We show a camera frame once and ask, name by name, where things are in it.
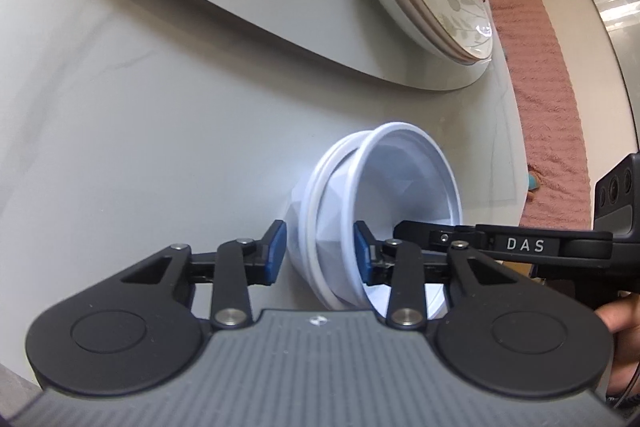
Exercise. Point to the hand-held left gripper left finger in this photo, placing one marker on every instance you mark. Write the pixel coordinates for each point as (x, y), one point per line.
(276, 252)

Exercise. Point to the orange teal plush toy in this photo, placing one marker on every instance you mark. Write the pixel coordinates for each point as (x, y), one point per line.
(533, 182)

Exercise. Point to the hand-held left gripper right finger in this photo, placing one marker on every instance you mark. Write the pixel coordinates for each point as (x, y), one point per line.
(361, 247)

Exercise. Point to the pink blanket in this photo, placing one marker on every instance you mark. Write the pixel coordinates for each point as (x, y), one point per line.
(540, 82)

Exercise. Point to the large pale blue bowl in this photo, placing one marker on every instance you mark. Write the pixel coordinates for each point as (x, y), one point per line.
(400, 187)

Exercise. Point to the person's right hand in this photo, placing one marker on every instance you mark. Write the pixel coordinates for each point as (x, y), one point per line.
(625, 337)

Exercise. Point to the cream white bowl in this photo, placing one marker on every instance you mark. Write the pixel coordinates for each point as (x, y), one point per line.
(314, 227)

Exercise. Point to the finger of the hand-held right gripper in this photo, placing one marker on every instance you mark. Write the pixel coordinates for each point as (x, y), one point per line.
(565, 246)

